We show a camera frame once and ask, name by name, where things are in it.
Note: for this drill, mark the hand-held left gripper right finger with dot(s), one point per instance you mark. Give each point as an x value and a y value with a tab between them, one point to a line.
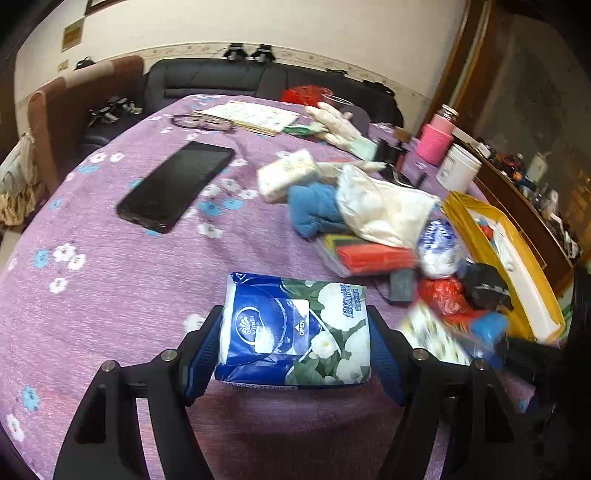
385	364

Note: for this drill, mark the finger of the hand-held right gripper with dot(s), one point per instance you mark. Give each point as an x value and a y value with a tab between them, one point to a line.
490	325

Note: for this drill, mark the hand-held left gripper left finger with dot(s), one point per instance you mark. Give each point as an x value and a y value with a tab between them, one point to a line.
203	364

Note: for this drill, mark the yellow cardboard box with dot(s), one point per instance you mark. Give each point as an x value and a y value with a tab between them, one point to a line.
531	295

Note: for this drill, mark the white patterned soft packet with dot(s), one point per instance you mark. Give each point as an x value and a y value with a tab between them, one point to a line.
434	337

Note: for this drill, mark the red plastic bag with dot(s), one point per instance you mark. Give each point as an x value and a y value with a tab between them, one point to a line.
441	295
304	94

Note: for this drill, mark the blue floral tissue pack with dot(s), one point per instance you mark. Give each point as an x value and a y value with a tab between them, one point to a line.
277	323

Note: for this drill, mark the blue towel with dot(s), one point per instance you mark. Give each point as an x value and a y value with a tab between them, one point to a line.
316	207

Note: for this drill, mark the black plastic bag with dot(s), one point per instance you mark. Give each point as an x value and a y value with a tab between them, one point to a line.
487	286

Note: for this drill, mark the blue and white plastic bag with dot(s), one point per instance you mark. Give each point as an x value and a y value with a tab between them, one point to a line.
441	249

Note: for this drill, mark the coloured packets in clear bag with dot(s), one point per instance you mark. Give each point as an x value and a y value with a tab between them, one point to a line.
369	258

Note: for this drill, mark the wooden sideboard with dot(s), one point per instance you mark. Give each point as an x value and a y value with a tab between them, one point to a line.
521	207

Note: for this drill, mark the purple floral tablecloth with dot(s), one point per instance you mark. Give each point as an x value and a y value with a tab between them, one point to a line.
115	277

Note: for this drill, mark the white plastic jar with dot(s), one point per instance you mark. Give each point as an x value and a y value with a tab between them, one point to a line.
459	168

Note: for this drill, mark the black smartphone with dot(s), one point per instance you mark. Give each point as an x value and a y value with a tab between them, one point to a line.
178	184

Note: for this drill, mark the bottle with pink knitted sleeve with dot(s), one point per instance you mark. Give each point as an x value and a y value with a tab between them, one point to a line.
434	138

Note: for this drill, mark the black ink bottle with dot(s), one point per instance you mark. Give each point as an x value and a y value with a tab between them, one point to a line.
391	154

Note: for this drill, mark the small white tissue pack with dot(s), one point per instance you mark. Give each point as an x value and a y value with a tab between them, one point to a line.
286	175

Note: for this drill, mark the white rubber glove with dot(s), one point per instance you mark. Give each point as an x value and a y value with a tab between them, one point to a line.
339	129

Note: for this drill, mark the dark-framed eyeglasses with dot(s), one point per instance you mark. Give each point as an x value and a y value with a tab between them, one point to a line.
203	123

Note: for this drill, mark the white paper booklet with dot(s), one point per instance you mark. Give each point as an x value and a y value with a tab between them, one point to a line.
249	115

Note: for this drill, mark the patterned beige cloth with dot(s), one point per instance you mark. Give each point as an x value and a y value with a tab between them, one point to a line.
16	184

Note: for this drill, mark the clear plastic cup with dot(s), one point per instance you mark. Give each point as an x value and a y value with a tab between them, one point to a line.
337	104

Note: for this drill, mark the black devices on armchair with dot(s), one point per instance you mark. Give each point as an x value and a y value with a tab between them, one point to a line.
113	110

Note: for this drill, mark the red plastic bag on sofa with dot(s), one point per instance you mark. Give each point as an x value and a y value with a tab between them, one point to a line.
304	94

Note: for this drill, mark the black leather sofa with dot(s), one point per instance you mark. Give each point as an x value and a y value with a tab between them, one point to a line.
207	78

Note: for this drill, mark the brown armchair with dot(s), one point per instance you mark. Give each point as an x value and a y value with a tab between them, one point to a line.
55	115

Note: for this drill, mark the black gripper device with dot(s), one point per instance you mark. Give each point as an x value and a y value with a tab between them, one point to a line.
263	53
235	53

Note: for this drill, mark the wooden door frame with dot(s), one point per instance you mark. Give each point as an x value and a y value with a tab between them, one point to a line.
466	60

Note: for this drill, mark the gold wall plaque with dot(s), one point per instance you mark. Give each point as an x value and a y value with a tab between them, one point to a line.
72	36

